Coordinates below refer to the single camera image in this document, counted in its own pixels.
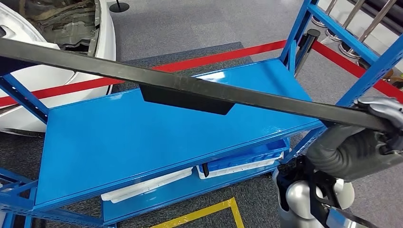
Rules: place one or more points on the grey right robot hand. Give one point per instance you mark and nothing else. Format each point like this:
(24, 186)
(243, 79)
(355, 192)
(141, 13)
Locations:
(374, 160)

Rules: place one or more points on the long black plastic car part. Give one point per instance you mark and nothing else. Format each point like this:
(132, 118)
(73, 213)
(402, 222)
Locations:
(189, 88)

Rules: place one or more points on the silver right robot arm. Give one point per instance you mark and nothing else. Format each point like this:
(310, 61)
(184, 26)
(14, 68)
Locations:
(297, 198)

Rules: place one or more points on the small black part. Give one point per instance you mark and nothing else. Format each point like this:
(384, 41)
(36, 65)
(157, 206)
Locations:
(205, 170)

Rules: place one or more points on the blue metal shelf rack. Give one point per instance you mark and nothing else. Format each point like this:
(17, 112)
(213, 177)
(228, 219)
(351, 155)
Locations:
(126, 141)

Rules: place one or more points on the blue plastic bin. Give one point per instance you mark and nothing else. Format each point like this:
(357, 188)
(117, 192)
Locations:
(245, 157)

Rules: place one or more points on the yellow floor tape square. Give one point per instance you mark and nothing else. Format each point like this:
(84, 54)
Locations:
(201, 214)

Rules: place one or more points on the white plastic tray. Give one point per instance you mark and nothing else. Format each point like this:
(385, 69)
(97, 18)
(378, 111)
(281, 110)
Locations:
(141, 188)

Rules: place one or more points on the black round stanchion base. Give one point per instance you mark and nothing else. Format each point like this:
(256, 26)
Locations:
(119, 7)

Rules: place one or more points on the white car body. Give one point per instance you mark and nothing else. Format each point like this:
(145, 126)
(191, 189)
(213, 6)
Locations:
(31, 78)

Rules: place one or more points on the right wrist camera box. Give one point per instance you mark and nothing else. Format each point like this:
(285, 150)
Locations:
(335, 218)

